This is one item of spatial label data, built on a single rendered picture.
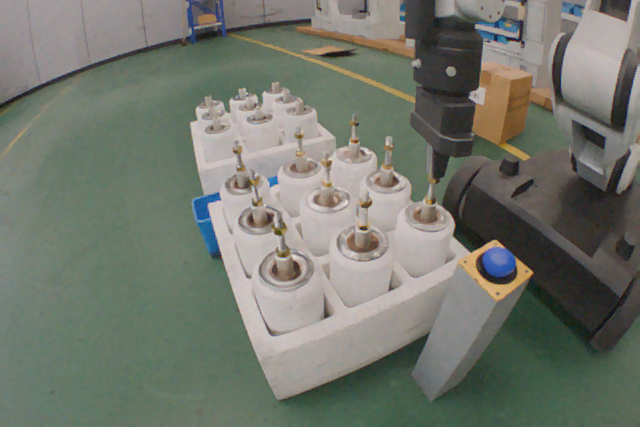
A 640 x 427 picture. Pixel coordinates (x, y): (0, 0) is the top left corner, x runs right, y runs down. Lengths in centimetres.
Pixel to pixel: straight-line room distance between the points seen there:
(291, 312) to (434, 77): 34
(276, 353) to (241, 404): 20
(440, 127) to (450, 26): 12
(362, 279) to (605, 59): 51
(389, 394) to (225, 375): 30
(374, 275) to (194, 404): 41
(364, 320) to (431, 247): 15
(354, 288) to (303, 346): 11
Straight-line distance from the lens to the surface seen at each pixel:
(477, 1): 36
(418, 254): 52
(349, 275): 46
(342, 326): 47
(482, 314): 38
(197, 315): 75
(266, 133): 89
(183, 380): 68
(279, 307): 43
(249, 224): 52
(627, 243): 71
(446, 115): 40
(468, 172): 83
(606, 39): 61
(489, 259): 37
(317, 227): 54
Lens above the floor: 57
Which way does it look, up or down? 33 degrees down
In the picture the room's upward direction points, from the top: 3 degrees counter-clockwise
